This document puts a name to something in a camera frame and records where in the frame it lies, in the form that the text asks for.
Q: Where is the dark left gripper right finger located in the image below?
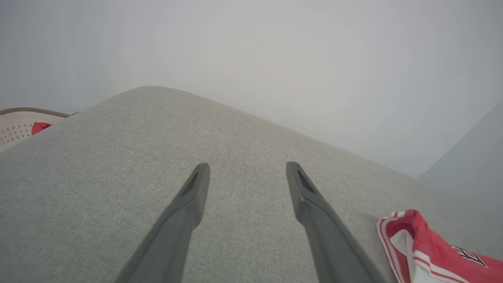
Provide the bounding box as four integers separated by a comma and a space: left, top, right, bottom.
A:
286, 162, 387, 283

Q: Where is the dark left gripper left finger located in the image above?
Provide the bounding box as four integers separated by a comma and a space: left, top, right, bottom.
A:
114, 163, 211, 283

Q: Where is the red and white jersey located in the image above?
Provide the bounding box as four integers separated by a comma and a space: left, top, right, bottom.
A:
377, 209, 503, 283

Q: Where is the red cloth in basket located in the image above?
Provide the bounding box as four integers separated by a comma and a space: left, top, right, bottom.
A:
31, 122, 53, 136

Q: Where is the beige perforated laundry basket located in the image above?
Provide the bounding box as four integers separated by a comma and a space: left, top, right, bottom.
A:
0, 107, 79, 153

